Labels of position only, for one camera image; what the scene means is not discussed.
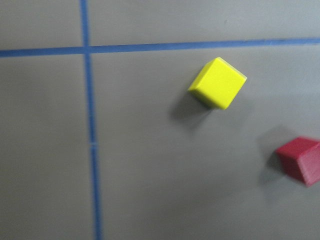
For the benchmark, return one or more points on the yellow block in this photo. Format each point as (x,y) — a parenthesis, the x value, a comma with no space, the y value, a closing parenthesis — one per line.
(217,84)

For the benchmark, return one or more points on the red block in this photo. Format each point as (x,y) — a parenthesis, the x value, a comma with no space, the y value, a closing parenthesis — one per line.
(300,159)

